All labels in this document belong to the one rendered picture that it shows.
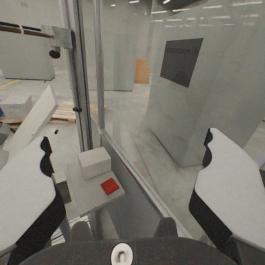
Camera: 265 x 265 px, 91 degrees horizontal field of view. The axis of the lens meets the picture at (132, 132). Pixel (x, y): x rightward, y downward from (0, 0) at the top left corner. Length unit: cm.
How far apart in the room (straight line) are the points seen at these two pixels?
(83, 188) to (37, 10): 1249
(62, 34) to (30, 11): 1221
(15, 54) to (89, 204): 748
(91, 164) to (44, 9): 1234
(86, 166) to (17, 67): 738
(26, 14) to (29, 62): 568
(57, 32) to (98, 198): 77
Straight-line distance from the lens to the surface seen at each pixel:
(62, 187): 94
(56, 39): 73
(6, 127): 91
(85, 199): 78
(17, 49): 782
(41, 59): 760
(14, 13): 1321
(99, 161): 79
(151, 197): 62
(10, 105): 343
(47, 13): 1274
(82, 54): 83
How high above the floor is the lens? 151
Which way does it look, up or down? 31 degrees down
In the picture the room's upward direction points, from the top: 6 degrees clockwise
